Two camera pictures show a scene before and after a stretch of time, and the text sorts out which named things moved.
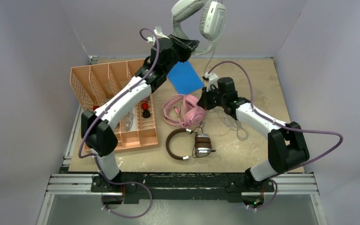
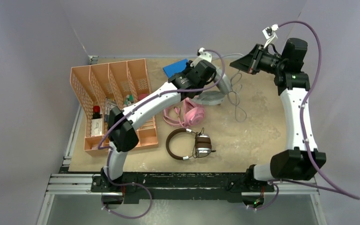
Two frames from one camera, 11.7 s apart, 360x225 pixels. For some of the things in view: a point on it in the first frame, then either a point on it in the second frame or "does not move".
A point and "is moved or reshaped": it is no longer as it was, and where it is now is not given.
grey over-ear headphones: x=196 y=22 is moved or reshaped
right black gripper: x=204 y=101 -> x=251 y=63
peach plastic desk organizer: x=93 y=82 does not move
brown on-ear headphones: x=203 y=145 does not move
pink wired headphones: x=183 y=109 does not move
